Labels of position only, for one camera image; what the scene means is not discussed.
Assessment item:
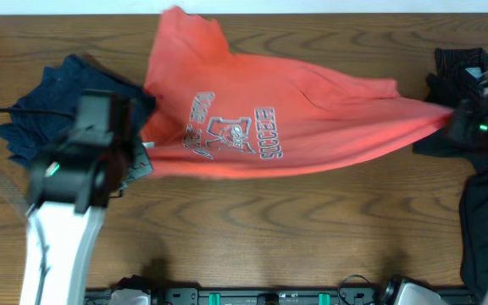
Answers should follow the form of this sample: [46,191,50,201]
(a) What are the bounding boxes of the red soccer t-shirt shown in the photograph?
[141,7,451,179]

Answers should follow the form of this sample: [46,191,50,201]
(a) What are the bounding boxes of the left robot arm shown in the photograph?
[19,90,155,305]

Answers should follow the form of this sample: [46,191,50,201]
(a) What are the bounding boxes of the black patterned garment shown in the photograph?
[412,47,488,302]

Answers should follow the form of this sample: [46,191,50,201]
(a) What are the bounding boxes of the folded navy blue shirt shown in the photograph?
[0,54,156,167]

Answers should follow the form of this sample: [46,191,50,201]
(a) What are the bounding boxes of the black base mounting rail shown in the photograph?
[84,274,479,305]

